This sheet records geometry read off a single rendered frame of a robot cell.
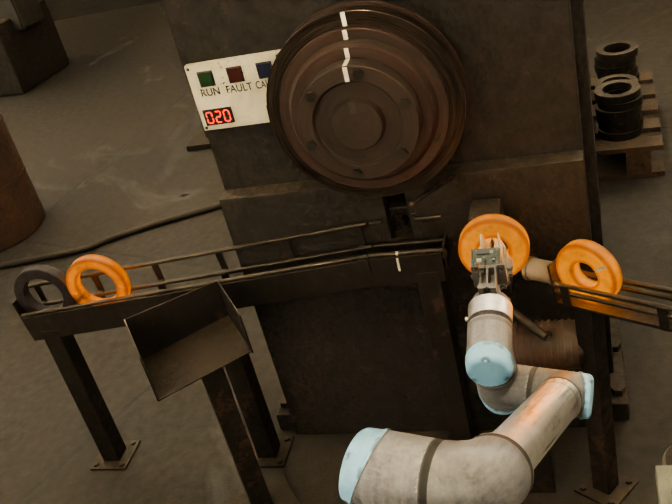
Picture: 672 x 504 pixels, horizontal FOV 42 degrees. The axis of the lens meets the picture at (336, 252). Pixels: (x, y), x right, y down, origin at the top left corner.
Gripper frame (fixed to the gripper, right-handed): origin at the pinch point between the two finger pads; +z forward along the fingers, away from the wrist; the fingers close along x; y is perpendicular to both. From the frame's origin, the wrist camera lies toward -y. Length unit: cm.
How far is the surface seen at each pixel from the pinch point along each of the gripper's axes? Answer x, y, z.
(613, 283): -25.0, -12.6, -4.4
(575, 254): -17.3, -9.3, 2.0
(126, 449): 133, -88, -1
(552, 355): -9.9, -35.0, -7.3
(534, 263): -7.5, -17.8, 7.5
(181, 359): 83, -23, -12
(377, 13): 20, 42, 31
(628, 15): -54, -185, 345
